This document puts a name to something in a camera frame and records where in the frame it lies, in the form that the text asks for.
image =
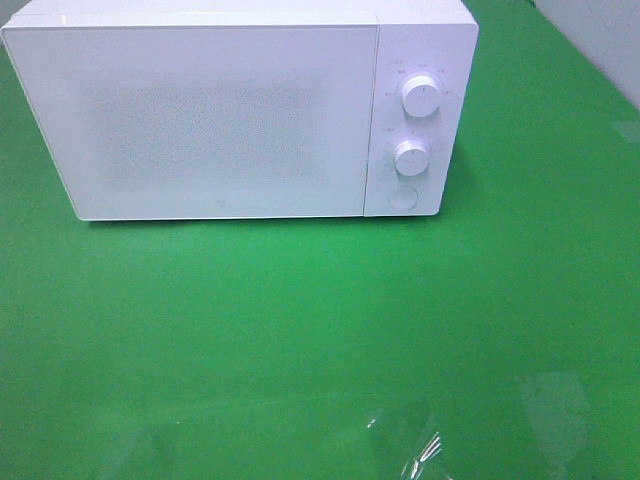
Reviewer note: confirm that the white microwave oven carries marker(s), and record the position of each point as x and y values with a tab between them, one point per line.
188	110

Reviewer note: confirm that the green table cloth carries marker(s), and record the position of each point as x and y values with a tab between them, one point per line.
261	349

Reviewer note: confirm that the clear plastic tape patch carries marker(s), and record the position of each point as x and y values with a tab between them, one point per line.
408	443

